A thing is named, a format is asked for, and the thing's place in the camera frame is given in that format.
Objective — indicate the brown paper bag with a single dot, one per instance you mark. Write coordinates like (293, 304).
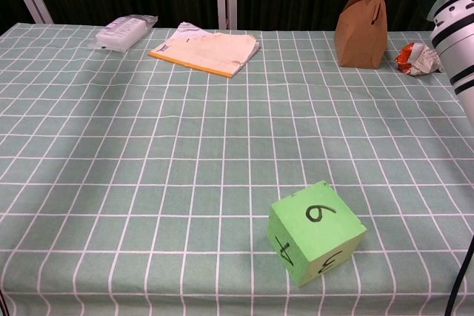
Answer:
(361, 31)

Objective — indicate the green checked tablecloth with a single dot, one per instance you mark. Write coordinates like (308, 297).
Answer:
(148, 183)

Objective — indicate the crumpled orange white wrapper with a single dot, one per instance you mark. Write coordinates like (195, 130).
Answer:
(418, 58)

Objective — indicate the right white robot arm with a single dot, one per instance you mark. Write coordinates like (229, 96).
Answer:
(457, 46)

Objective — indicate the yellow-edged paper notepad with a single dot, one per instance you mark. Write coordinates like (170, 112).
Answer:
(207, 49)

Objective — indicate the green numbered foam cube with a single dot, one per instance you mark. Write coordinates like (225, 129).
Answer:
(314, 234)

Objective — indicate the white tissue pack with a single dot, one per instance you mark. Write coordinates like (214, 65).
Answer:
(120, 33)

